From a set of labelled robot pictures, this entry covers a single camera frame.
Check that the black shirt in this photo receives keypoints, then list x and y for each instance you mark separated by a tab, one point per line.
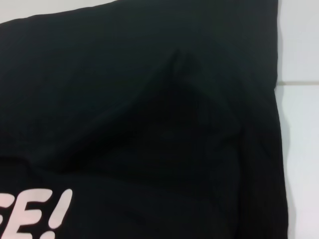
149	112

